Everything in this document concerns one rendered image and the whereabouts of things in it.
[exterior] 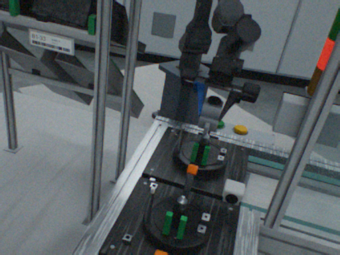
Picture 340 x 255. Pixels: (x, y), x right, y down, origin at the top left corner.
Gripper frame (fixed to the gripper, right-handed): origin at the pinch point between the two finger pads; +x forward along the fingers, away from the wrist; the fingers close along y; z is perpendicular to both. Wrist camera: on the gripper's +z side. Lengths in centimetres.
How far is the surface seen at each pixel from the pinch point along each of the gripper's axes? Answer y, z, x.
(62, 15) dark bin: -30.1, 24.5, -0.5
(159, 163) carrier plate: -9.0, -7.7, 15.5
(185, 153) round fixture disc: -3.6, -9.0, 11.1
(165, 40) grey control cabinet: -77, -260, -150
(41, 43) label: -31.6, 25.0, 6.1
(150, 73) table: -34, -68, -32
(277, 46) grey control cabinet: 30, -263, -172
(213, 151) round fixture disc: 2.8, -12.1, 7.7
